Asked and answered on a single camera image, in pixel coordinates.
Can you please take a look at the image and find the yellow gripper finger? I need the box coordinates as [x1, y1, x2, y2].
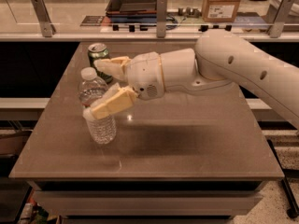
[82, 83, 137, 120]
[93, 56, 131, 81]

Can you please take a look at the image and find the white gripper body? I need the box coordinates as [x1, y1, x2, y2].
[126, 52, 164, 100]

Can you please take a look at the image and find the clear plastic water bottle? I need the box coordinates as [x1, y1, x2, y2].
[78, 67, 117, 146]

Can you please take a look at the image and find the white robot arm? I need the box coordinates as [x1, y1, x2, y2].
[83, 29, 299, 128]

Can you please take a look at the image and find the green soda can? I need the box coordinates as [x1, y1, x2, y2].
[88, 43, 113, 84]

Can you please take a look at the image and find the dark sign plate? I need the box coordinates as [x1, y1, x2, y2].
[80, 16, 105, 26]

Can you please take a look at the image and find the orange open tray box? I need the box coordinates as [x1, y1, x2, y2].
[106, 0, 157, 17]

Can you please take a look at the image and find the grey table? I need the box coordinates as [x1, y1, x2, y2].
[10, 45, 283, 224]

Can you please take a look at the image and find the brown cardboard box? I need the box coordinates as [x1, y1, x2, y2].
[202, 0, 241, 22]

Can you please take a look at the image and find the middle metal railing post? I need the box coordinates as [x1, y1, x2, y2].
[156, 0, 167, 38]

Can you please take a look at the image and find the metal railing post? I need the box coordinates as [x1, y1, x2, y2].
[266, 0, 295, 38]
[156, 0, 167, 38]
[31, 0, 56, 37]

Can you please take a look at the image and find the left metal railing post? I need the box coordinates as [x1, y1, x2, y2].
[31, 0, 56, 37]

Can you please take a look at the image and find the right metal railing post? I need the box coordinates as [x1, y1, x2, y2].
[266, 0, 295, 38]

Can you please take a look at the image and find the black floor rail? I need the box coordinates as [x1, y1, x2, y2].
[267, 140, 299, 219]

